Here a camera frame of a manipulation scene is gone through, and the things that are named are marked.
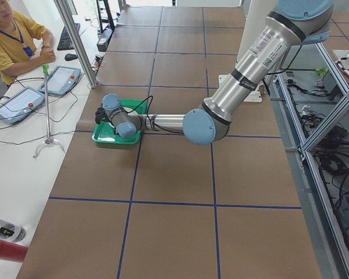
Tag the near blue teach pendant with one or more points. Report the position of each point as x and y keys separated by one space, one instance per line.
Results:
x=18 y=107

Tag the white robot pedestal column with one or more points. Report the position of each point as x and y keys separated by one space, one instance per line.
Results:
x=261 y=47

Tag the green plastic tray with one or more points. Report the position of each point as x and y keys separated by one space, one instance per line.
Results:
x=116 y=136

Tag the white round plate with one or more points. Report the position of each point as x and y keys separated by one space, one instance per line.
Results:
x=131 y=111

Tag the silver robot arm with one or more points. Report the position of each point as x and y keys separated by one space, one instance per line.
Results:
x=288 y=24

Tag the red cylinder bottle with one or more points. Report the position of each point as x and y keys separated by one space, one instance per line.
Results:
x=12 y=252

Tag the clear water bottle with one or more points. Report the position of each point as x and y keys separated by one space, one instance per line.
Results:
x=11 y=232

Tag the far blue teach pendant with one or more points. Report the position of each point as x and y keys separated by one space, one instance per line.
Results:
x=61 y=80

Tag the blue teach pendant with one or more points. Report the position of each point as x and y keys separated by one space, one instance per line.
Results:
x=61 y=80
x=18 y=107

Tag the aluminium frame post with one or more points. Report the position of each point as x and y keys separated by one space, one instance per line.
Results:
x=69 y=23

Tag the metal reacher grabber tool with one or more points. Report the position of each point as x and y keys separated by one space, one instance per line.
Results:
x=49 y=141

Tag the black computer mouse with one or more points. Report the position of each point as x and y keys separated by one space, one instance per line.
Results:
x=70 y=56

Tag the black keyboard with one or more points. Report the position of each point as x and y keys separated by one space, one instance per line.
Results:
x=65 y=42

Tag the person in yellow shirt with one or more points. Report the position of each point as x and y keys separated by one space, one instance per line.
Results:
x=24 y=44

